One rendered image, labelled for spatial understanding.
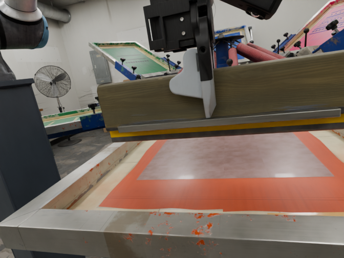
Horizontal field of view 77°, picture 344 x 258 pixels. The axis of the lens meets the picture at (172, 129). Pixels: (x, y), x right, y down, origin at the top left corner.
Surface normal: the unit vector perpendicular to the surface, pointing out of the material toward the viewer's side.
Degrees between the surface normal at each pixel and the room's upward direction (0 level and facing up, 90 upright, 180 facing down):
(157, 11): 90
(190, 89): 84
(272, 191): 0
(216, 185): 0
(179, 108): 91
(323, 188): 0
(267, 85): 91
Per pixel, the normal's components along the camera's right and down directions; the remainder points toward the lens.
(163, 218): -0.15, -0.95
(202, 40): -0.25, 0.12
